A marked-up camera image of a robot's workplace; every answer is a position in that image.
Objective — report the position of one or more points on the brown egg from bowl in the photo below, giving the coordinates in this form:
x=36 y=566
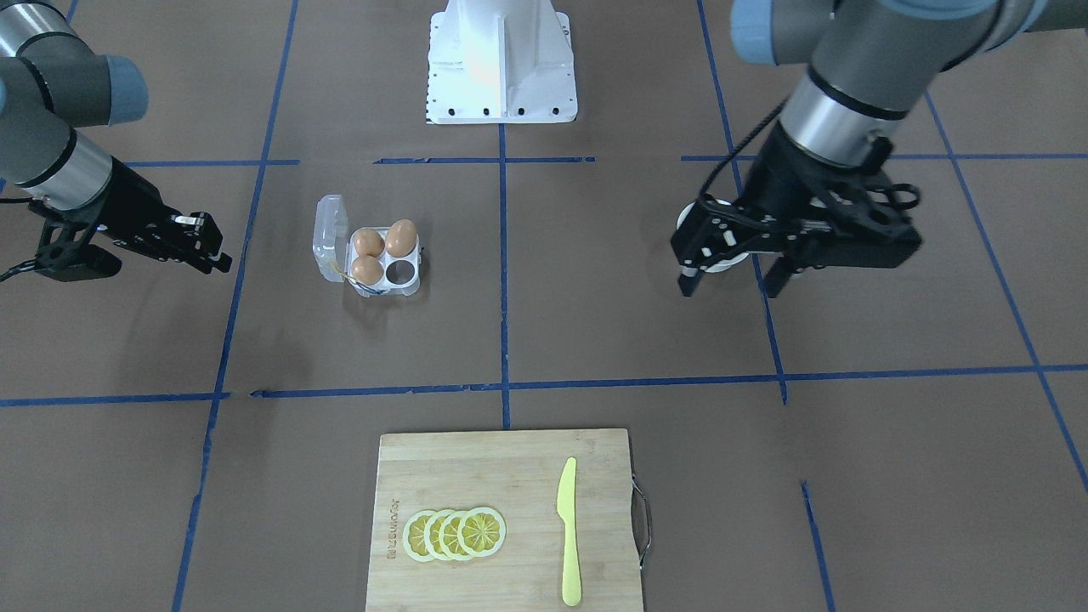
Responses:
x=401 y=239

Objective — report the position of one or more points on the yellow plastic knife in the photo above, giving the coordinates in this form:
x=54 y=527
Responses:
x=571 y=583

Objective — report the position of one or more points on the clear plastic egg box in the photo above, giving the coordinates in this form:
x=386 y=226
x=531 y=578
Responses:
x=333 y=253

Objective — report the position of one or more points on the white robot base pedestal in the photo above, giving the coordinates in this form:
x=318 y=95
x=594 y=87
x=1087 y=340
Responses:
x=500 y=62

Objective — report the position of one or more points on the brown egg upper slot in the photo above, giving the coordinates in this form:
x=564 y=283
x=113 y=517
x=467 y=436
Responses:
x=367 y=242

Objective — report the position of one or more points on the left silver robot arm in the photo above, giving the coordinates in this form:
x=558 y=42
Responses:
x=869 y=62

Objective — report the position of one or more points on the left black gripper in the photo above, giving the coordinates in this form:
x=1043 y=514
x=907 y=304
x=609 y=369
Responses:
x=784 y=177

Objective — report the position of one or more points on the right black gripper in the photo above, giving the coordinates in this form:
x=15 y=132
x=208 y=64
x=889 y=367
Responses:
x=134 y=206

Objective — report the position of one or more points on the brown egg slot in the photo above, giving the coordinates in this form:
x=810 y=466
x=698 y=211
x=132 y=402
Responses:
x=366 y=271
x=367 y=242

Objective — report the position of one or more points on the white ceramic bowl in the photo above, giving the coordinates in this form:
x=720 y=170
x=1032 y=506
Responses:
x=715 y=242

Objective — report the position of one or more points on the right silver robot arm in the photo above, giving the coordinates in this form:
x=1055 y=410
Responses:
x=52 y=86

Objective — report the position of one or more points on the lemon slice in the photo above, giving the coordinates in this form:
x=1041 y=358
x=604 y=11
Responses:
x=433 y=535
x=449 y=537
x=415 y=537
x=481 y=532

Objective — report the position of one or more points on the bamboo cutting board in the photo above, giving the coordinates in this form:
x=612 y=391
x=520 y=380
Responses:
x=517 y=474

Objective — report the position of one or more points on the brown egg lower slot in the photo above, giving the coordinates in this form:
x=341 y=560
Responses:
x=366 y=271

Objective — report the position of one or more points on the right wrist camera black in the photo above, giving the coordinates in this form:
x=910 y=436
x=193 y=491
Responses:
x=65 y=252

